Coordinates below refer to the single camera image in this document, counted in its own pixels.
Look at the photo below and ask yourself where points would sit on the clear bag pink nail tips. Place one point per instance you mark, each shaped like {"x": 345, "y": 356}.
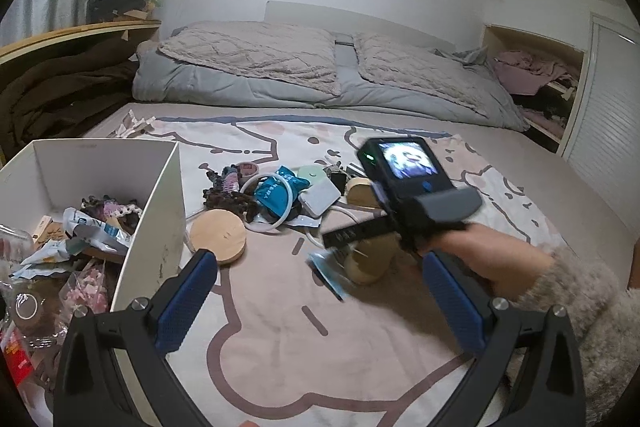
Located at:
{"x": 87, "y": 289}

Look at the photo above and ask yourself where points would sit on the stamped wooden piece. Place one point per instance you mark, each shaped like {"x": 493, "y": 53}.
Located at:
{"x": 44, "y": 229}

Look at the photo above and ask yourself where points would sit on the curved wooden shelf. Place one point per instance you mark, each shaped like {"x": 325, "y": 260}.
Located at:
{"x": 75, "y": 34}

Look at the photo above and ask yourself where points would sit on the mint green round case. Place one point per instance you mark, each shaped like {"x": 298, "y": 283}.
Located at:
{"x": 312, "y": 174}

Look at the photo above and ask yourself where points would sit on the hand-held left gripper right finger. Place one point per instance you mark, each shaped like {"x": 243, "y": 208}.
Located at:
{"x": 450, "y": 299}

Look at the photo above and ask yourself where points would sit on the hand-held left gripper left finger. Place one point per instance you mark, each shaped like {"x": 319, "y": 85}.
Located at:
{"x": 187, "y": 297}

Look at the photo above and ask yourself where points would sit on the pink tape roll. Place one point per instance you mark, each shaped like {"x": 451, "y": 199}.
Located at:
{"x": 247, "y": 170}

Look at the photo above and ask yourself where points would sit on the folded brown blanket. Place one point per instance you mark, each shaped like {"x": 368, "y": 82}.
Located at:
{"x": 65, "y": 97}

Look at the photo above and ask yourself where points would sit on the cartoon printed blanket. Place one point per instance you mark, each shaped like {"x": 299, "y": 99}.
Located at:
{"x": 310, "y": 357}

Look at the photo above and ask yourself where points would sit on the purple crochet toy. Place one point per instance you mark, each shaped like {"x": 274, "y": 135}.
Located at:
{"x": 112, "y": 209}

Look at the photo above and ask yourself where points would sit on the red snack packet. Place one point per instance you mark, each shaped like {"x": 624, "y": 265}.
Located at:
{"x": 15, "y": 357}

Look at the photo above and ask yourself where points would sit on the white louvre door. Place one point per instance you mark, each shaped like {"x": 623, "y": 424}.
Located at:
{"x": 605, "y": 107}

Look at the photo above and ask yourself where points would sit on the black bag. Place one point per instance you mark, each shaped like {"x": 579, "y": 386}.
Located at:
{"x": 117, "y": 2}

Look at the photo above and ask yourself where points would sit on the round wooden lid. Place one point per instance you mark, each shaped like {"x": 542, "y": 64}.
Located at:
{"x": 217, "y": 237}

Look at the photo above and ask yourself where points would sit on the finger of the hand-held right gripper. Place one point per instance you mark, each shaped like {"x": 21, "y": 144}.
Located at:
{"x": 336, "y": 255}

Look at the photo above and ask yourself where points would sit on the blue snack packet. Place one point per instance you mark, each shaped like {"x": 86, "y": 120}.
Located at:
{"x": 277, "y": 194}

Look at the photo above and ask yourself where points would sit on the grey duvet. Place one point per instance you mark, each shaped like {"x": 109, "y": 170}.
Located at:
{"x": 350, "y": 99}

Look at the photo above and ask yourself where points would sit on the oval wooden box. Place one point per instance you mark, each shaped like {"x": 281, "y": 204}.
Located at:
{"x": 372, "y": 264}
{"x": 362, "y": 194}

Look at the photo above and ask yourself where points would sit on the person's right hand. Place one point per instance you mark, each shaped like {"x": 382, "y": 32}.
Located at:
{"x": 490, "y": 262}

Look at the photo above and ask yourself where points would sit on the pile of pink clothes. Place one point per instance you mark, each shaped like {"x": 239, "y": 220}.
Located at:
{"x": 530, "y": 69}

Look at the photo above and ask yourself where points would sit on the white headboard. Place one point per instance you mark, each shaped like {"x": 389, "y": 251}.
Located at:
{"x": 310, "y": 14}

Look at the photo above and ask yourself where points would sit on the white flat pouch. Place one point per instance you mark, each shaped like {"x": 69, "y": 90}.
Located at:
{"x": 320, "y": 199}

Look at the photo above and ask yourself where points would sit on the person's right forearm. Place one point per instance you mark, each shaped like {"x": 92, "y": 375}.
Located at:
{"x": 600, "y": 307}

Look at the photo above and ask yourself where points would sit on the beige knitted pillow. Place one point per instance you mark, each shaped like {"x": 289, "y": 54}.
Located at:
{"x": 425, "y": 72}
{"x": 250, "y": 57}

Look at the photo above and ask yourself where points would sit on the white cardboard storage box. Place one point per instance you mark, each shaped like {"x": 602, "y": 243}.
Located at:
{"x": 160, "y": 207}

